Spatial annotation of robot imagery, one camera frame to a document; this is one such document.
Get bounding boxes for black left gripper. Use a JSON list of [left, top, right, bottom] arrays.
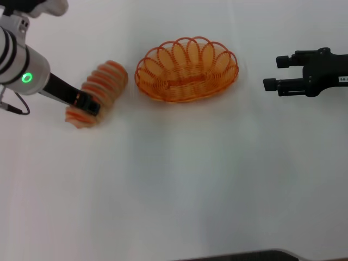
[[40, 73, 102, 116]]

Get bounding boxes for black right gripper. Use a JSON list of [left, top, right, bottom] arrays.
[[263, 47, 348, 98]]

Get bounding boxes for orange striped bread loaf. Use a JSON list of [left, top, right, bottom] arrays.
[[64, 60, 129, 130]]

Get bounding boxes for orange wire basket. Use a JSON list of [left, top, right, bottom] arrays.
[[134, 35, 240, 103]]

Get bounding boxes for dark robot base cover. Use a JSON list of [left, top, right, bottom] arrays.
[[173, 248, 308, 261]]

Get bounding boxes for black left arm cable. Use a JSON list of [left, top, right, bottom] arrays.
[[0, 94, 30, 115]]

